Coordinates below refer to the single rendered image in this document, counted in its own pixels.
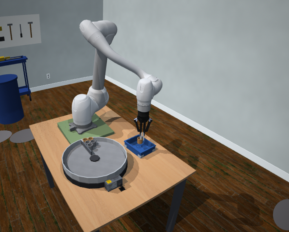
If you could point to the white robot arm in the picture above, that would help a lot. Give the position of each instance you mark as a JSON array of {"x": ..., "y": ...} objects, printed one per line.
[{"x": 100, "y": 35}]

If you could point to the blue crate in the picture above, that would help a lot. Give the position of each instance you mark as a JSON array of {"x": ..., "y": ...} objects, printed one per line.
[{"x": 140, "y": 150}]

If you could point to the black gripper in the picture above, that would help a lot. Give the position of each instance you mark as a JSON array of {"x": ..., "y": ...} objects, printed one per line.
[{"x": 143, "y": 117}]

